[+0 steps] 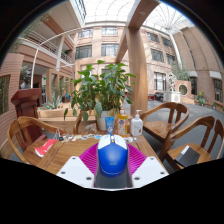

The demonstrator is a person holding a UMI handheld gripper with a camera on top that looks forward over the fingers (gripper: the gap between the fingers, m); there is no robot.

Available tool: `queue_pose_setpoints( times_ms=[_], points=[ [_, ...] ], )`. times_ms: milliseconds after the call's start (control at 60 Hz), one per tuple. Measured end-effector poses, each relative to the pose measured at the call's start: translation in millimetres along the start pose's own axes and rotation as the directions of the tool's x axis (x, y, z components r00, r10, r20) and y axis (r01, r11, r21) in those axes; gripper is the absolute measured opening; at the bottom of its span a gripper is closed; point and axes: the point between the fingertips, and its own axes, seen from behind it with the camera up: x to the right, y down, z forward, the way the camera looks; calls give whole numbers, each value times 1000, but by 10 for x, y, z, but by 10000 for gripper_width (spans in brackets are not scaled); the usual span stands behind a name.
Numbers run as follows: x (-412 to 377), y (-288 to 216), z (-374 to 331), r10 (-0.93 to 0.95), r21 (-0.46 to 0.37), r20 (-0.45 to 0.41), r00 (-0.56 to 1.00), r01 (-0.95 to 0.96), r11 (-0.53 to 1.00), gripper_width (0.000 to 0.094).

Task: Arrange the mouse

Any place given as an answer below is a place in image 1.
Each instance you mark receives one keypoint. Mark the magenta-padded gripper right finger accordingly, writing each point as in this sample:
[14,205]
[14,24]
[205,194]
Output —
[150,170]

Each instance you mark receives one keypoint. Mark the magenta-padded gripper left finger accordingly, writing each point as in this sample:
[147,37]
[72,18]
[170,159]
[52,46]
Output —
[76,170]

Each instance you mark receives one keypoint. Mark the blue and white computer mouse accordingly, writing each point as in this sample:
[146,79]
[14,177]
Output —
[112,160]

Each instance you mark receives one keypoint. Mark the small white case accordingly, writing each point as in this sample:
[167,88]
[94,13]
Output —
[130,139]

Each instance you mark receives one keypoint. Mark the red and white bag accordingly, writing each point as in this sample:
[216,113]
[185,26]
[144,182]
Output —
[46,148]

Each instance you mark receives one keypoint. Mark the black notebook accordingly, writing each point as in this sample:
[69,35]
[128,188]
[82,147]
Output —
[187,156]

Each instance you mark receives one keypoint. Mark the empty wooden armchair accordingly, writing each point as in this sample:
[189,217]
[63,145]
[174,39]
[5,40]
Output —
[160,128]

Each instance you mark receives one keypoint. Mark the white pump dispenser bottle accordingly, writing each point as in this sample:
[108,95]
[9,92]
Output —
[136,126]

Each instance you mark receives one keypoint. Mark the wooden chair behind plant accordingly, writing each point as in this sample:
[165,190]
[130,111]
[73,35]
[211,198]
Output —
[78,121]

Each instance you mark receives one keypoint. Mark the yellow liquid bottle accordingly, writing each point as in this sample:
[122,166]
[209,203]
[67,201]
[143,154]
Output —
[122,125]

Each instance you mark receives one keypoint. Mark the blue squeeze tube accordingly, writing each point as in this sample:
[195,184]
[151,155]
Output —
[109,125]

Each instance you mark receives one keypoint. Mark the wooden armchair with black notebook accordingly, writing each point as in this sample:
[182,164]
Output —
[196,126]

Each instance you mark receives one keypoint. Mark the wooden armchair with red bag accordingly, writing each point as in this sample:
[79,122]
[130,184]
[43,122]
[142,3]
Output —
[25,125]

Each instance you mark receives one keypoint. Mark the green agave plant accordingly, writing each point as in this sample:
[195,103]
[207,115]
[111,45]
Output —
[52,103]

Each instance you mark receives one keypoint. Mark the dark red wooden lectern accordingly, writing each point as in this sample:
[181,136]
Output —
[26,106]

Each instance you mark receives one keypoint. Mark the large green potted plant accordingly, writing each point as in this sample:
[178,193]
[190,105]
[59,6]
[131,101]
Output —
[100,90]

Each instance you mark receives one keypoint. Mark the white statue on pedestal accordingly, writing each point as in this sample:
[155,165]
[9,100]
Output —
[172,90]

